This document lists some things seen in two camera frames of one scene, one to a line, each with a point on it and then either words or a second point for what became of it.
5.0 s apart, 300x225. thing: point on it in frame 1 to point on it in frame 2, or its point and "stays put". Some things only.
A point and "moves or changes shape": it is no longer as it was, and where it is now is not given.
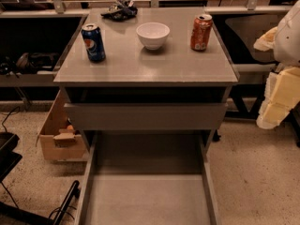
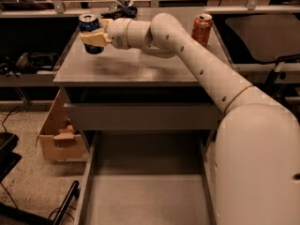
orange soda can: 200,32 stays put
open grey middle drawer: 147,178 stays put
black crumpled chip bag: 122,9 stays put
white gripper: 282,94 to 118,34
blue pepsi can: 94,42 moves or changes shape
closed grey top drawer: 147,116 stays put
